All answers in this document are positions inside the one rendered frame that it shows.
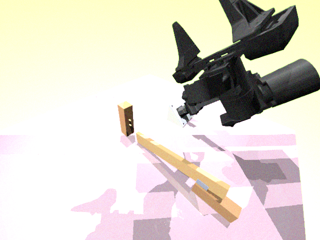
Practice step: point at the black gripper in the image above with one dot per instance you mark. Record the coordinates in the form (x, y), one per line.
(255, 34)

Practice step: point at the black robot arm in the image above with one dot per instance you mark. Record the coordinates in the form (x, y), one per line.
(290, 82)

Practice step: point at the long wooden bed rail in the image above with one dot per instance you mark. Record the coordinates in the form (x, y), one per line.
(216, 186)

